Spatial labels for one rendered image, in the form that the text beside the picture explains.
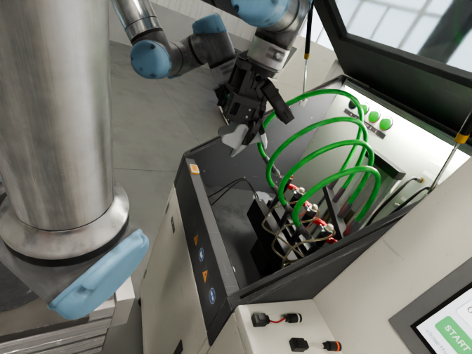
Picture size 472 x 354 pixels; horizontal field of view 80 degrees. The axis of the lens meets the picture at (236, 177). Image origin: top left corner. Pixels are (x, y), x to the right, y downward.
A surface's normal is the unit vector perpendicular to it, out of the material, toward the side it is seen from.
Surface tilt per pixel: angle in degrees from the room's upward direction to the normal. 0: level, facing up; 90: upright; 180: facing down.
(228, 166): 90
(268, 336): 0
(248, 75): 90
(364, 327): 76
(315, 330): 0
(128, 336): 0
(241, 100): 90
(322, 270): 90
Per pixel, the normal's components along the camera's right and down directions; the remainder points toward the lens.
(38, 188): 0.11, 0.69
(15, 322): 0.36, -0.80
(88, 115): 0.82, 0.52
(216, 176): 0.30, 0.58
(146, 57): -0.25, 0.41
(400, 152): -0.88, -0.14
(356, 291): -0.77, -0.33
